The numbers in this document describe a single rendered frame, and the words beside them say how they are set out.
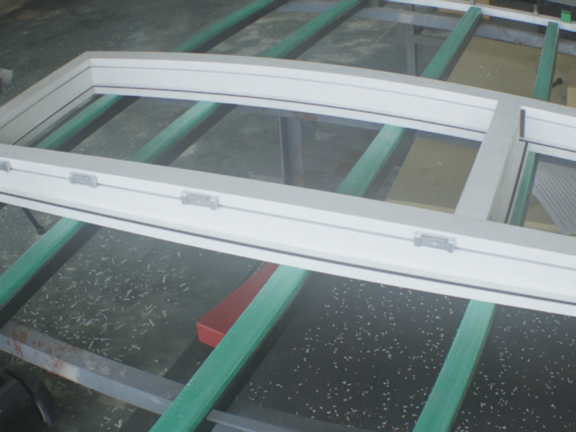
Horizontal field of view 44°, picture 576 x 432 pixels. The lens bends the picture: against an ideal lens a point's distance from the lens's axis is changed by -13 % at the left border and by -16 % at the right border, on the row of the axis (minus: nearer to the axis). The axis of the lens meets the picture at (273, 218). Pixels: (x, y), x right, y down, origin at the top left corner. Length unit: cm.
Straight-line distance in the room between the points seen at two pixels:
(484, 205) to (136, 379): 45
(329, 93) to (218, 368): 65
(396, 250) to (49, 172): 51
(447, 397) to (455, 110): 62
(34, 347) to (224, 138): 244
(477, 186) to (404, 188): 61
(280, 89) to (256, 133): 196
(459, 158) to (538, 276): 85
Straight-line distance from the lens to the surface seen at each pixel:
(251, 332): 87
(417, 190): 158
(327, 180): 226
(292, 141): 156
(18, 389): 188
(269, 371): 123
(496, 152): 108
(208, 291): 242
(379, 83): 130
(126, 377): 89
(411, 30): 262
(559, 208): 156
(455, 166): 168
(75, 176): 109
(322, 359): 124
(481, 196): 97
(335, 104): 134
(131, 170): 106
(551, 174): 169
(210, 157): 317
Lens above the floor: 141
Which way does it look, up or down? 31 degrees down
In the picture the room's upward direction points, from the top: 4 degrees counter-clockwise
